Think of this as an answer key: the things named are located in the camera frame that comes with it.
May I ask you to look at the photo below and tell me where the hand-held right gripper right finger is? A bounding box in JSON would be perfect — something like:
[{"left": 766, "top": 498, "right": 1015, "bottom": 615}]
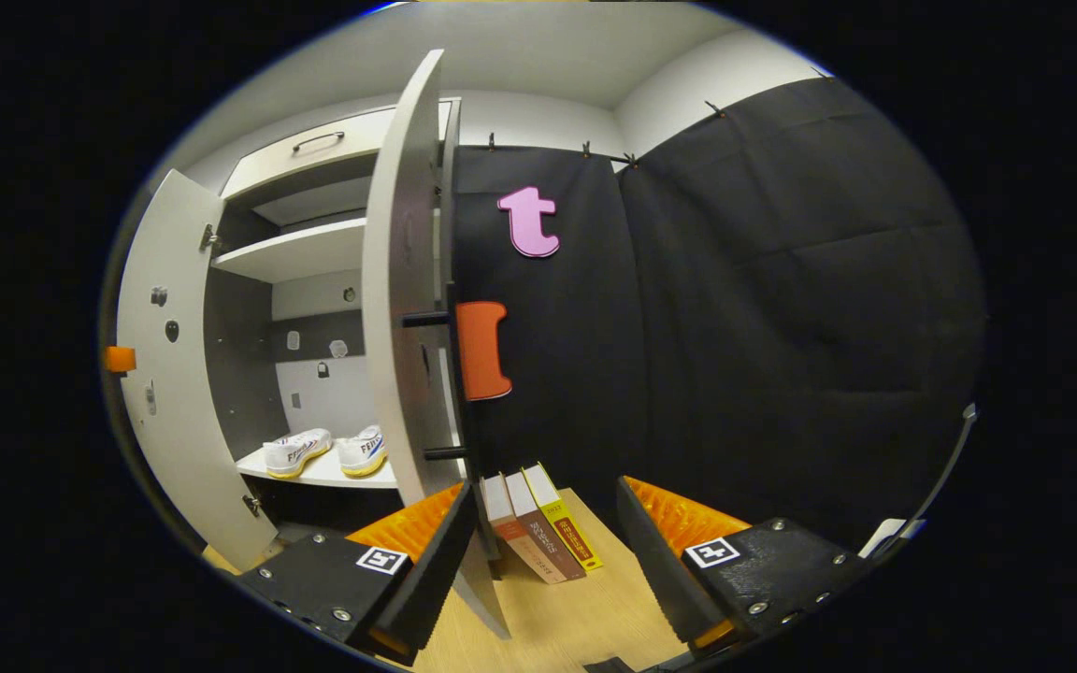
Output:
[{"left": 615, "top": 476, "right": 878, "bottom": 661}]

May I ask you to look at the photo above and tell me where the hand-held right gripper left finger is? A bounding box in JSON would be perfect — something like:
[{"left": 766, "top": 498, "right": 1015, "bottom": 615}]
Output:
[{"left": 235, "top": 480, "right": 481, "bottom": 666}]

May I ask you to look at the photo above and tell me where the cabinet door with phone sticker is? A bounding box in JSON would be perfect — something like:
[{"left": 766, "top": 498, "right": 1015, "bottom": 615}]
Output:
[{"left": 116, "top": 168, "right": 280, "bottom": 573}]

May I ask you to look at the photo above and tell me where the grey shoe cabinet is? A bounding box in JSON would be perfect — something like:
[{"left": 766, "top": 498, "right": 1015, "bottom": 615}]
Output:
[{"left": 205, "top": 98, "right": 502, "bottom": 580}]

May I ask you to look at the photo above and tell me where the white canvas shoe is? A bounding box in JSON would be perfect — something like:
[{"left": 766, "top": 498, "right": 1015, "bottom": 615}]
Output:
[
  {"left": 263, "top": 428, "right": 334, "bottom": 480},
  {"left": 337, "top": 425, "right": 388, "bottom": 478}
]

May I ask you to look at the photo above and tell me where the cabinet door with headphones sticker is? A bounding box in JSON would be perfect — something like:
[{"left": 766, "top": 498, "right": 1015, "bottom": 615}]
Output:
[{"left": 361, "top": 49, "right": 511, "bottom": 641}]

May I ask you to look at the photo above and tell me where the white cabinet shelf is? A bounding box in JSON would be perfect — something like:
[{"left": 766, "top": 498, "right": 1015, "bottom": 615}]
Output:
[
  {"left": 211, "top": 217, "right": 368, "bottom": 284},
  {"left": 236, "top": 447, "right": 399, "bottom": 490}
]

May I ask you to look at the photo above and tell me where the grey cabinet drawer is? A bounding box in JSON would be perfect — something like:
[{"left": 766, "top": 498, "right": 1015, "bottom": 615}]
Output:
[{"left": 221, "top": 101, "right": 460, "bottom": 202}]

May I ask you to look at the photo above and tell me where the yellow book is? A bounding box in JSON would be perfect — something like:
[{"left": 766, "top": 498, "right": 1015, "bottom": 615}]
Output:
[{"left": 522, "top": 463, "right": 605, "bottom": 572}]

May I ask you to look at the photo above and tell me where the black backdrop cloth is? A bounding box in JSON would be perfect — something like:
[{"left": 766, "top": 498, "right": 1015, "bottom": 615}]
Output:
[{"left": 452, "top": 77, "right": 986, "bottom": 552}]

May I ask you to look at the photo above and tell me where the black door handle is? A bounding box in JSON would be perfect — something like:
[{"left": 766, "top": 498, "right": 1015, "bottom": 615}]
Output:
[{"left": 401, "top": 304, "right": 471, "bottom": 462}]

